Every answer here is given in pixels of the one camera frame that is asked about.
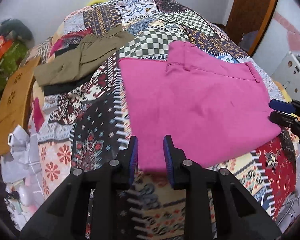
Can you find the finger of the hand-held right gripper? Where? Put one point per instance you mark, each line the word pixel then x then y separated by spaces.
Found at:
pixel 281 106
pixel 282 119

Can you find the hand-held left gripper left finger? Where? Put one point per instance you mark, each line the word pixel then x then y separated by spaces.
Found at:
pixel 133 160

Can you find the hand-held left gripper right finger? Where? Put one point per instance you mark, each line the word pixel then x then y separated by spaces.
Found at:
pixel 168 160

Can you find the pink pants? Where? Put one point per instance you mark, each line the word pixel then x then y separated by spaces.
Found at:
pixel 190 100

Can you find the olive green pants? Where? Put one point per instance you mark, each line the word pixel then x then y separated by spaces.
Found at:
pixel 72 65

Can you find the white appliance with stickers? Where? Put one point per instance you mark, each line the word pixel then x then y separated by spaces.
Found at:
pixel 292 70

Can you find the patchwork printed blanket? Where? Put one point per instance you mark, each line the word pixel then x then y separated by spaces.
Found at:
pixel 95 130

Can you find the pink door decal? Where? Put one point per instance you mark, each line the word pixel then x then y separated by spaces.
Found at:
pixel 293 38

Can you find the black garment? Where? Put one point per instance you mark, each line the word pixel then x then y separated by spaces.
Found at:
pixel 62 88

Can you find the white sliding wardrobe door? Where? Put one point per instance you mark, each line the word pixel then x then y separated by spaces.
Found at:
pixel 290 5

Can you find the brown wooden door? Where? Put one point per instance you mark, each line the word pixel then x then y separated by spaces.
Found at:
pixel 252 5

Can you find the white cloth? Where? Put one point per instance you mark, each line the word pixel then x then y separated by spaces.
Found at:
pixel 17 160

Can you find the brown wooden folding table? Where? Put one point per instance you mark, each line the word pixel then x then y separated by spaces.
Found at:
pixel 12 105

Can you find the magenta patterned cloth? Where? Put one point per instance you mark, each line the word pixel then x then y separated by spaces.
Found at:
pixel 57 45

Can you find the orange box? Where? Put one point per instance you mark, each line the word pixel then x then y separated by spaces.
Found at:
pixel 3 50

